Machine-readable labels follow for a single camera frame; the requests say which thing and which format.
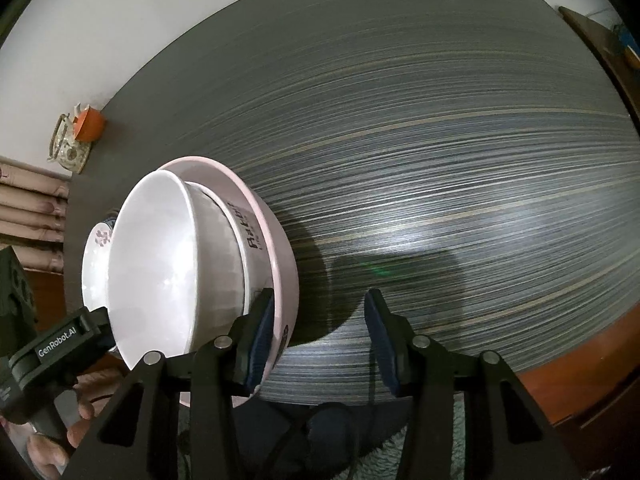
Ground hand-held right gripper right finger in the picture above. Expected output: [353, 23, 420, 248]
[363, 287, 571, 480]

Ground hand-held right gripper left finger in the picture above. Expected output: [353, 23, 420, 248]
[75, 287, 277, 480]

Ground large pink bowl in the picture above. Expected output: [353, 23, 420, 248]
[157, 156, 301, 408]

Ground medium white bowl blue print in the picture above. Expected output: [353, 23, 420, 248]
[200, 182, 275, 321]

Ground white plate pink flowers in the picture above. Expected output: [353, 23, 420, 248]
[81, 217, 118, 353]

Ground small white bowl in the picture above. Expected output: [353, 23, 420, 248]
[106, 170, 246, 370]

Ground person's left hand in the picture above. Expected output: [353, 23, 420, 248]
[25, 390, 96, 480]

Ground person's dark trousers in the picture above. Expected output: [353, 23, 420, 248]
[235, 400, 406, 480]

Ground beige patterned curtain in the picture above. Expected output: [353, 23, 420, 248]
[0, 152, 70, 273]

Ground floral ceramic teapot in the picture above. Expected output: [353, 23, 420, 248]
[47, 110, 92, 171]

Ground orange lidded cup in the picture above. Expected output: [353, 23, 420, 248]
[73, 105, 107, 142]

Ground dark wooden side table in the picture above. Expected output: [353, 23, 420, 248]
[557, 5, 640, 131]

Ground blue box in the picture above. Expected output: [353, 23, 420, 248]
[612, 22, 640, 71]

